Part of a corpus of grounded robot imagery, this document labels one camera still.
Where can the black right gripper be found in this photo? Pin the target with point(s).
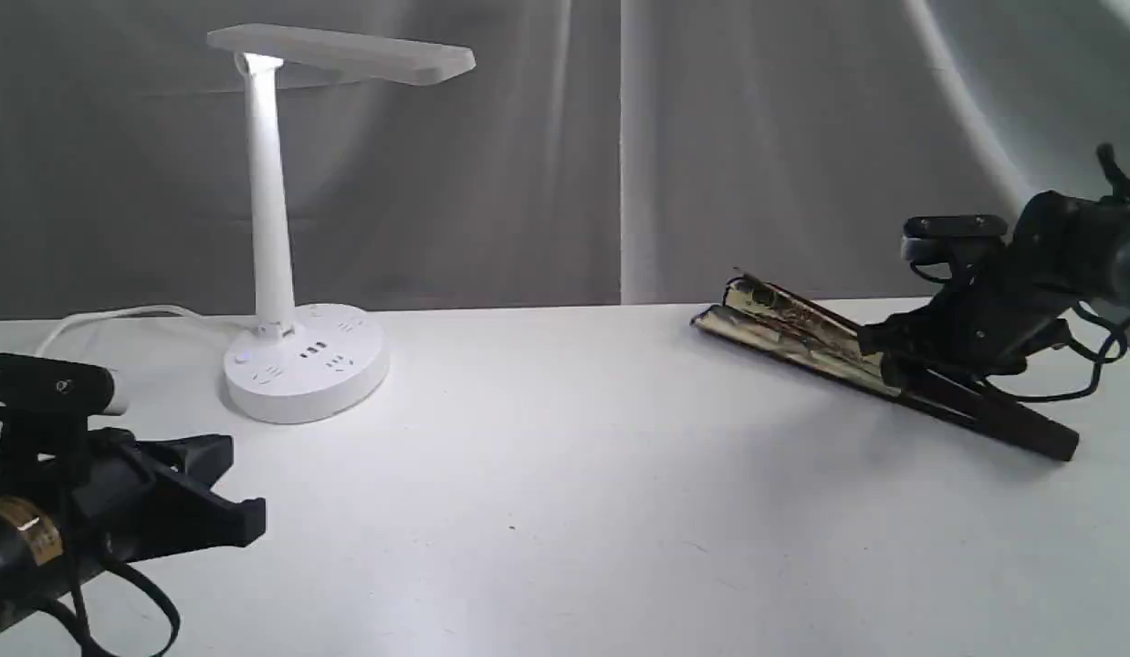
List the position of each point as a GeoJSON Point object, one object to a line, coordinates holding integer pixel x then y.
{"type": "Point", "coordinates": [985, 321]}

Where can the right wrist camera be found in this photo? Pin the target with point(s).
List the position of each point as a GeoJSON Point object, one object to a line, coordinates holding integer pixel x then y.
{"type": "Point", "coordinates": [934, 239]}

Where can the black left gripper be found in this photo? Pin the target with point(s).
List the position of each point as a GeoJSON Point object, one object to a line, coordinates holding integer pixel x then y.
{"type": "Point", "coordinates": [97, 485]}

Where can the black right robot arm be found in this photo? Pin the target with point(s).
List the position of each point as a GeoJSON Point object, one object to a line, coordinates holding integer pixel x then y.
{"type": "Point", "coordinates": [1078, 246]}

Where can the painted paper folding fan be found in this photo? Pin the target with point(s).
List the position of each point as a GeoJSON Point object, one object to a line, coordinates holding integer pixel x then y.
{"type": "Point", "coordinates": [782, 326]}

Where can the grey backdrop curtain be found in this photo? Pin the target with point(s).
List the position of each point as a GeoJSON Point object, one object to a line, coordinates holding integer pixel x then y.
{"type": "Point", "coordinates": [601, 152]}

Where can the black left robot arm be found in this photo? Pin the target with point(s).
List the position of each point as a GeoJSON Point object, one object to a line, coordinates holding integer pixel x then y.
{"type": "Point", "coordinates": [43, 571]}

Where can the white desk lamp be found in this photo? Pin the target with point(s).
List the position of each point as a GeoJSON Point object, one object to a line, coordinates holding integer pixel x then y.
{"type": "Point", "coordinates": [305, 363]}

